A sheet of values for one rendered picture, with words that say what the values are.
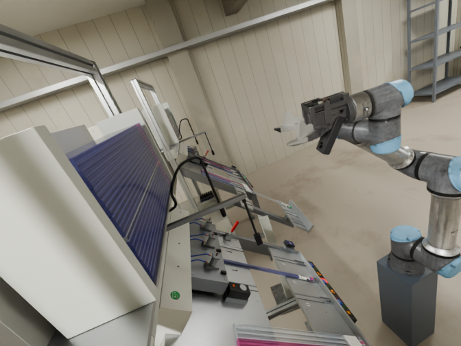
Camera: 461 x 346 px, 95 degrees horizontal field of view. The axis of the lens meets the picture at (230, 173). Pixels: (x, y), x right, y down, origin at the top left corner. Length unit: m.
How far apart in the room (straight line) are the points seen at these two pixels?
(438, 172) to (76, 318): 1.10
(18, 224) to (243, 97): 3.69
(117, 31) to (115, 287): 3.58
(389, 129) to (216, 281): 0.67
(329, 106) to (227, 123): 3.25
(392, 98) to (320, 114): 0.18
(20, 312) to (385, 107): 0.88
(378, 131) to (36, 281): 0.81
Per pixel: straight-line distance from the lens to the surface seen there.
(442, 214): 1.15
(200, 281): 0.73
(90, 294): 0.45
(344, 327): 1.07
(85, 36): 3.85
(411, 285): 1.44
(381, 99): 0.70
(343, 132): 0.82
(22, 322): 0.54
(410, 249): 1.33
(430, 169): 1.07
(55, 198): 0.37
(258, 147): 4.09
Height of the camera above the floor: 1.68
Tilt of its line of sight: 22 degrees down
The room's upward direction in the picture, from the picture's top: 21 degrees counter-clockwise
